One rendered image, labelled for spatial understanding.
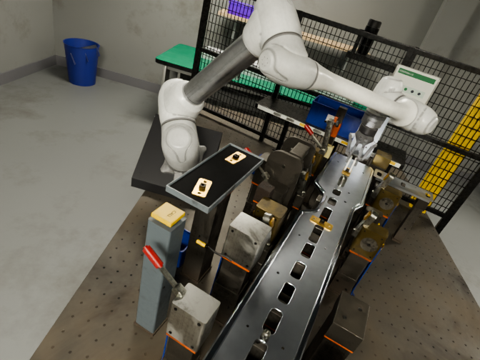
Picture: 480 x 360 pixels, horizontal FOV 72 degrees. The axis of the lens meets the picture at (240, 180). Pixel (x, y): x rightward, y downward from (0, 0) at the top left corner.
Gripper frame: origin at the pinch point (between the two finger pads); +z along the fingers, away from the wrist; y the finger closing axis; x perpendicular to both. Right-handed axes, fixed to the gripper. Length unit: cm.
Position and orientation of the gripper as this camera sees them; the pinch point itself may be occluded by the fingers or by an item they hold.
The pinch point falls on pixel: (350, 163)
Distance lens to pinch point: 163.5
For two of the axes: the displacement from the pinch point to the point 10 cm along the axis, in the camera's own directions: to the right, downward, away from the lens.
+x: 4.4, -4.0, 8.0
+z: -2.4, 8.1, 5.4
